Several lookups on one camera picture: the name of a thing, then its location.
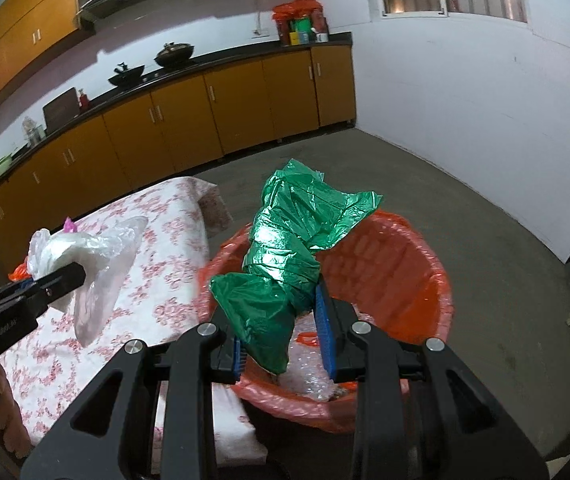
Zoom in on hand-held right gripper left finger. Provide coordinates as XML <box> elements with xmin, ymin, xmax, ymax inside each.
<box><xmin>20</xmin><ymin>305</ymin><xmax>247</xmax><ymax>480</ymax></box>

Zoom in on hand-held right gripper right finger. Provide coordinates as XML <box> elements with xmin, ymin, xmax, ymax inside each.
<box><xmin>314</xmin><ymin>282</ymin><xmax>550</xmax><ymax>480</ymax></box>

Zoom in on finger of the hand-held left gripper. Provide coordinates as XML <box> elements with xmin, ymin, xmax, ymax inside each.
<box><xmin>21</xmin><ymin>262</ymin><xmax>87</xmax><ymax>312</ymax></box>

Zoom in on white translucent plastic bag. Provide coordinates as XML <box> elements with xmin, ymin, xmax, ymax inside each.
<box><xmin>28</xmin><ymin>216</ymin><xmax>150</xmax><ymax>347</ymax></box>

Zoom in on orange lined waste basket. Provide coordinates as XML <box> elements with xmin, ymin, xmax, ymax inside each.
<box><xmin>197</xmin><ymin>210</ymin><xmax>454</xmax><ymax>434</ymax></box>

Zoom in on green plastic bag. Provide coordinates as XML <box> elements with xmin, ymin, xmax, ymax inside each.
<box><xmin>210</xmin><ymin>158</ymin><xmax>384</xmax><ymax>375</ymax></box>

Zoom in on person's left hand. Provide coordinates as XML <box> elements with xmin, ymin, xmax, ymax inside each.
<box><xmin>0</xmin><ymin>360</ymin><xmax>35</xmax><ymax>455</ymax></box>

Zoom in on clear bubble wrap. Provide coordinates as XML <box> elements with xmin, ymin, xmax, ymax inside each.
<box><xmin>279</xmin><ymin>330</ymin><xmax>362</xmax><ymax>402</ymax></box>

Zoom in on brown cutting board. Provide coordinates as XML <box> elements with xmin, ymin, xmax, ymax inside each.
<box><xmin>42</xmin><ymin>87</ymin><xmax>80</xmax><ymax>129</ymax></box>

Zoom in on orange lower kitchen cabinets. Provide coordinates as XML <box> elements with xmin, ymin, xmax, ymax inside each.
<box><xmin>0</xmin><ymin>45</ymin><xmax>357</xmax><ymax>235</ymax></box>

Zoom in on small black wok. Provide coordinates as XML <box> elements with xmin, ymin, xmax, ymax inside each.
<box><xmin>108</xmin><ymin>62</ymin><xmax>145</xmax><ymax>87</ymax></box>

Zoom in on black wok with lid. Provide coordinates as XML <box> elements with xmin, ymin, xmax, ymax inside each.
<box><xmin>154</xmin><ymin>42</ymin><xmax>195</xmax><ymax>67</ymax></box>

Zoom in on black kitchen countertop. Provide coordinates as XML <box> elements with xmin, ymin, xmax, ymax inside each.
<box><xmin>0</xmin><ymin>32</ymin><xmax>353</xmax><ymax>211</ymax></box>

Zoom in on orange bag on counter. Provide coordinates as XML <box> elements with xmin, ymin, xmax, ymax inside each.
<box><xmin>272</xmin><ymin>0</ymin><xmax>329</xmax><ymax>46</ymax></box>

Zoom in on orange upper wall cabinets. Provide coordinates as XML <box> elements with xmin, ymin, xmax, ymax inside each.
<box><xmin>0</xmin><ymin>0</ymin><xmax>97</xmax><ymax>128</ymax></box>

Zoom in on wall socket with cable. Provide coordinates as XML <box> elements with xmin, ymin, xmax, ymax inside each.
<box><xmin>252</xmin><ymin>0</ymin><xmax>270</xmax><ymax>39</ymax></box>

